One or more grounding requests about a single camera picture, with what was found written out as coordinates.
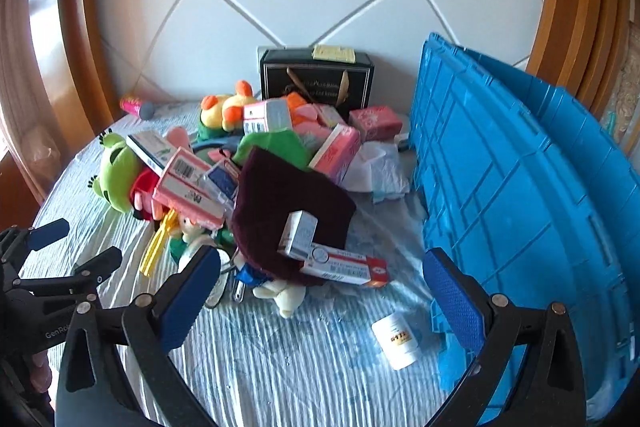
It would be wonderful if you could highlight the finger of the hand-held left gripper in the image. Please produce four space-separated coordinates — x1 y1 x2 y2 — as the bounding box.
20 218 71 253
70 246 123 288

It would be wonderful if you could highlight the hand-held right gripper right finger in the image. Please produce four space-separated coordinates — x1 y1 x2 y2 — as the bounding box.
422 248 587 427

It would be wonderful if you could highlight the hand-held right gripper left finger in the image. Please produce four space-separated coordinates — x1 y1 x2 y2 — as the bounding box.
54 246 222 427

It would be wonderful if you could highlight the white pill bottle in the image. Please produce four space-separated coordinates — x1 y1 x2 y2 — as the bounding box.
371 312 421 371

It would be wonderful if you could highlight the blue plastic crate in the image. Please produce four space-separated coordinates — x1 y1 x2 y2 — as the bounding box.
409 33 640 423

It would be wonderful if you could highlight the maroon cloth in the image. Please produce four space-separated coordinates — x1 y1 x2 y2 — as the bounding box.
231 147 357 288

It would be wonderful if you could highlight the pink tube container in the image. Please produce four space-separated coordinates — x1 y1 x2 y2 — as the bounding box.
120 94 156 120

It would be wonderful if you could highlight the person's left hand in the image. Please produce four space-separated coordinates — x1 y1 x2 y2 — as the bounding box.
27 352 53 400

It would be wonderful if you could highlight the yellow plastic toy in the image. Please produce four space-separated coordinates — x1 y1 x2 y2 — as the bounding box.
141 209 178 278

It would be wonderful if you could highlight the blue key tag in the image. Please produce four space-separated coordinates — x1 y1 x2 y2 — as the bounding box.
232 264 266 303

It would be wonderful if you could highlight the small orange haired doll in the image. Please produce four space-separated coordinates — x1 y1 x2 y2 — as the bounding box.
170 214 226 258

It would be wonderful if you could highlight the pig plush in red dress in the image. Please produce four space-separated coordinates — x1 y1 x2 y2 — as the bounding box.
131 169 166 220

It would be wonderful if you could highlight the translucent plastic bag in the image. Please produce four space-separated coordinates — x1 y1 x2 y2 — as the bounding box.
27 122 61 168

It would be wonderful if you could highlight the green frog plush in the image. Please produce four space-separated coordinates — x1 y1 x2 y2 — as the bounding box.
87 132 146 212

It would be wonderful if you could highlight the small cream plush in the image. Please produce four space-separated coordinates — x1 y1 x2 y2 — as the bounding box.
251 279 307 319

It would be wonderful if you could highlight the striped light blue tablecloth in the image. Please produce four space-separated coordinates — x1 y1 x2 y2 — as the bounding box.
17 99 451 427

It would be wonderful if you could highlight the long red and white box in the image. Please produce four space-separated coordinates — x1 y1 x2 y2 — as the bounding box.
300 244 391 289

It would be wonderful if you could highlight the pink barcode box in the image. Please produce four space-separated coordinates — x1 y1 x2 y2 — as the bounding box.
152 148 226 228

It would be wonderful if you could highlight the white and green box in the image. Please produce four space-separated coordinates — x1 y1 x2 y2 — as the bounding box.
126 130 178 175

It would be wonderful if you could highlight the blue and white box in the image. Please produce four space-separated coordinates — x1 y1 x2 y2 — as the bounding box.
205 159 241 208

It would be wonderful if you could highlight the small white box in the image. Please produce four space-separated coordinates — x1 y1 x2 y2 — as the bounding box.
277 211 319 258

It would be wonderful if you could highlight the white plastic bag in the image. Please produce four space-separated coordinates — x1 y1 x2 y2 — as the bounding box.
345 142 411 195

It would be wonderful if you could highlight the pink curtain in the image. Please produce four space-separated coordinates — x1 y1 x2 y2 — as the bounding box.
0 0 61 148

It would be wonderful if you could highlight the pink tissue pack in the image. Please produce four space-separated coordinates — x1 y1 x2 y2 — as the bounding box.
308 124 362 185

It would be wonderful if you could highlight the yellow duck plush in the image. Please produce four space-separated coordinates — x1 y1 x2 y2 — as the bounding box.
199 80 253 132

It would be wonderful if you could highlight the red small box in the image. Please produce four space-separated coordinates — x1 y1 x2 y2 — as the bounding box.
348 106 403 142

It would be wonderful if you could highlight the pink and white medicine box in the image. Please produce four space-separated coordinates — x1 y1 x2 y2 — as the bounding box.
243 99 293 132

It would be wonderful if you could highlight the orange plush toy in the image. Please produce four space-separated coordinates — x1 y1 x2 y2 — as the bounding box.
285 93 318 128

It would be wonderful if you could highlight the black gift box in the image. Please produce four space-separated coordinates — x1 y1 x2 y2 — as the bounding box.
260 48 375 110

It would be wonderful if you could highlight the yellow note pad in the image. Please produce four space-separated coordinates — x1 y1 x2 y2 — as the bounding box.
312 45 357 64

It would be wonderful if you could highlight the rolled patterned carpet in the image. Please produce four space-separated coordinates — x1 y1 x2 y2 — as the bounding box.
600 17 640 148

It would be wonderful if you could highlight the dark blue plastic ring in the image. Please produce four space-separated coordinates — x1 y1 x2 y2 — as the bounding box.
192 134 241 158

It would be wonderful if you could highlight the wooden wall pillar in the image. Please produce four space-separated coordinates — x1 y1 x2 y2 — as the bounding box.
55 0 131 142
525 0 631 118

